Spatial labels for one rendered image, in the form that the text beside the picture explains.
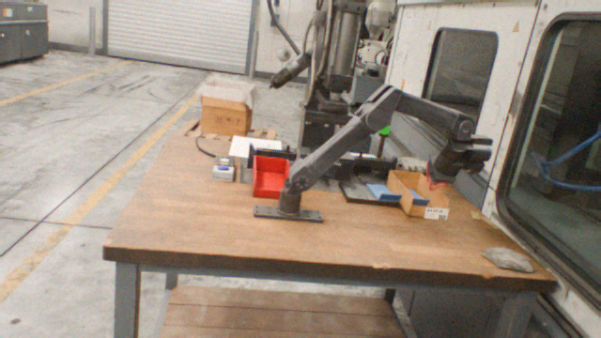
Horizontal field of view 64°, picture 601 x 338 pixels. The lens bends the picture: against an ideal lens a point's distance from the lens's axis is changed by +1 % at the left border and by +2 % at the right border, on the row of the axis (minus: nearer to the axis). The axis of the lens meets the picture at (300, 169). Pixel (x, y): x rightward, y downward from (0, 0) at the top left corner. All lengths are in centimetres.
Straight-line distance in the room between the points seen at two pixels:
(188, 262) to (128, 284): 16
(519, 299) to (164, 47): 1022
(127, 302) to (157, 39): 1005
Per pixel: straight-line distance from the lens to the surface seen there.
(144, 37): 1119
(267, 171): 168
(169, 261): 115
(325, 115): 164
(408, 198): 152
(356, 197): 153
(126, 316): 127
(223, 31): 1085
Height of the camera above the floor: 144
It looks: 18 degrees down
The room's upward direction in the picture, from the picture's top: 8 degrees clockwise
